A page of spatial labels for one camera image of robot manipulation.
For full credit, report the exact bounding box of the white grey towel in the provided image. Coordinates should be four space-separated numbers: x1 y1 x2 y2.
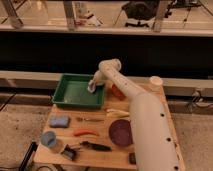
87 80 96 93

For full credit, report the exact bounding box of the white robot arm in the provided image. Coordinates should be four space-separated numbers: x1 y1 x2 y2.
90 59 184 171

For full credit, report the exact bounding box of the green plastic tray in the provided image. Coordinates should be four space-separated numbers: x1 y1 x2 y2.
52 73 105 109

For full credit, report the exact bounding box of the orange bowl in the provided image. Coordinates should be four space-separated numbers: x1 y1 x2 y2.
111 84 126 100

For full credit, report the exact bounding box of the yellow banana peel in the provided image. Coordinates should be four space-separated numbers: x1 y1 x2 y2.
106 109 129 118

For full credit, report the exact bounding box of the small brown utensil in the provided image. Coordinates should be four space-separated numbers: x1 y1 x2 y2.
76 117 104 122

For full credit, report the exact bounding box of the red chili pepper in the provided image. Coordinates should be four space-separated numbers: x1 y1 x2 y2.
73 129 99 136

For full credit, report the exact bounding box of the purple plate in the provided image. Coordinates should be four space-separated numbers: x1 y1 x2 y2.
108 119 133 147

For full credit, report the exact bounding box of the blue sponge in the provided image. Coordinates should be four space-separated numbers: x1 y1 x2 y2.
49 116 70 128

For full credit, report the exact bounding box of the black office chair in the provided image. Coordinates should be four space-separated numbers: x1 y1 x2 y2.
121 0 159 28

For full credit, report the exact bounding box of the black binder clip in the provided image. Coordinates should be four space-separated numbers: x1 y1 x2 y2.
61 145 79 161

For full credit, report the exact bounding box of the black rectangular block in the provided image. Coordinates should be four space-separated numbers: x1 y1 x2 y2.
129 153 136 164

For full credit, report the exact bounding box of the black bar on floor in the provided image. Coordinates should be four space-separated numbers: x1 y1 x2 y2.
18 142 38 171

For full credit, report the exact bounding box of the black handled tool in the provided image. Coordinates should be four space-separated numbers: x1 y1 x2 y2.
80 141 112 152

